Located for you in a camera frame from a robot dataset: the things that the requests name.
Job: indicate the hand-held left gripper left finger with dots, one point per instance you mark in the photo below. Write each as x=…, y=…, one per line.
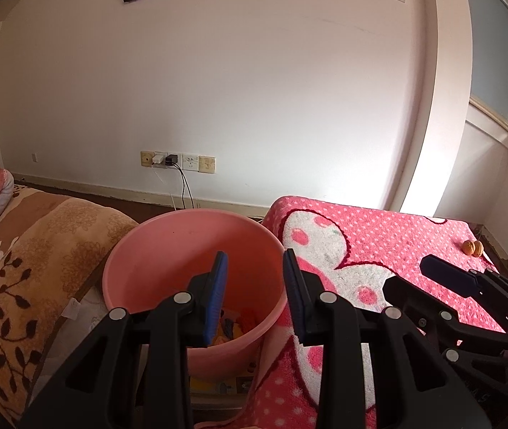
x=218, y=295

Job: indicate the black charger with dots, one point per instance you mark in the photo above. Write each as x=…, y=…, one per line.
x=171, y=160

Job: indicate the white wall socket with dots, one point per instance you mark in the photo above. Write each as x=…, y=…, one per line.
x=190, y=161
x=168, y=153

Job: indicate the beige wall socket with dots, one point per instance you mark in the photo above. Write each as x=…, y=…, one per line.
x=146, y=159
x=207, y=164

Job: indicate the pink polka-dot printed blanket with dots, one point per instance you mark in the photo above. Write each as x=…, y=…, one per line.
x=370, y=241

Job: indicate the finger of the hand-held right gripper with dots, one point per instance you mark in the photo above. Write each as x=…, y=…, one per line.
x=410, y=299
x=448, y=275

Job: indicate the orange foam fruit net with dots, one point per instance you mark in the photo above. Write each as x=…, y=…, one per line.
x=250, y=317

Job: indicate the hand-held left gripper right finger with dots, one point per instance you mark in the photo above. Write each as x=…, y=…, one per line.
x=292, y=295

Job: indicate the pink plastic bucket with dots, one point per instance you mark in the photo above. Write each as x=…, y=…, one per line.
x=169, y=250

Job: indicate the yellow white printed box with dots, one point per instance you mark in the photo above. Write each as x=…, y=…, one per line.
x=218, y=386

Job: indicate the white charger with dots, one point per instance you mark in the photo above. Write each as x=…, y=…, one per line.
x=158, y=160

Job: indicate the brown floral blanket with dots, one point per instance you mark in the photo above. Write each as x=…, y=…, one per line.
x=57, y=241

